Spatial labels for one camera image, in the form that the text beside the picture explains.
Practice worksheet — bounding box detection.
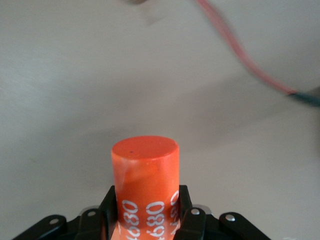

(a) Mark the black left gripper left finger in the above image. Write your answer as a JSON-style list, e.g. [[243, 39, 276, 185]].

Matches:
[[11, 185, 119, 240]]

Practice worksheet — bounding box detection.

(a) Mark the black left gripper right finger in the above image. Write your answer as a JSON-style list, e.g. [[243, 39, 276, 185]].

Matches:
[[174, 184, 272, 240]]

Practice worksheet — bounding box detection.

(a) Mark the orange cylinder white print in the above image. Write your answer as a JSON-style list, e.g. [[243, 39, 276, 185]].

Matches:
[[111, 135, 181, 240]]

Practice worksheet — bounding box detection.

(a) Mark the red black conveyor wire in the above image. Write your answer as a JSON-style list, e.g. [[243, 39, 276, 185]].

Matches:
[[193, 0, 320, 108]]

